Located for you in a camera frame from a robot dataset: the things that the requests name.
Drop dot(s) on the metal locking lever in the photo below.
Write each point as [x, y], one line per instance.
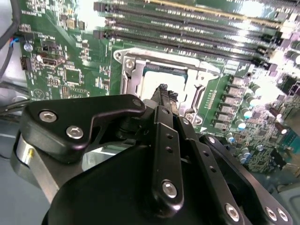
[173, 61]

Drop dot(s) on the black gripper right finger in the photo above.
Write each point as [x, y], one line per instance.
[211, 164]

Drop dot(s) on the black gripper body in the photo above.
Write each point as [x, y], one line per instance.
[117, 194]

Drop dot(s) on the silver CPU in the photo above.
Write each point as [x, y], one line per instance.
[161, 78]

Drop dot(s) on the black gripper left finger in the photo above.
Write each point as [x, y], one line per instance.
[70, 122]

